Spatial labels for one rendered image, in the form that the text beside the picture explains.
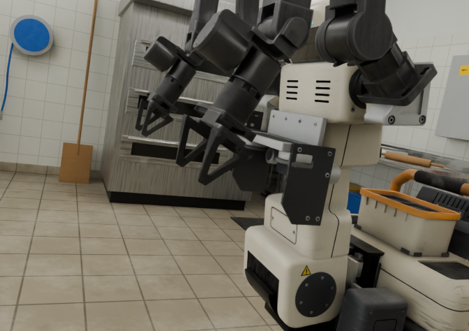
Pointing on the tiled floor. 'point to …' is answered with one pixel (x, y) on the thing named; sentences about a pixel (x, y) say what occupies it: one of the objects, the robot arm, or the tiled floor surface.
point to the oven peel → (72, 172)
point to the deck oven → (149, 17)
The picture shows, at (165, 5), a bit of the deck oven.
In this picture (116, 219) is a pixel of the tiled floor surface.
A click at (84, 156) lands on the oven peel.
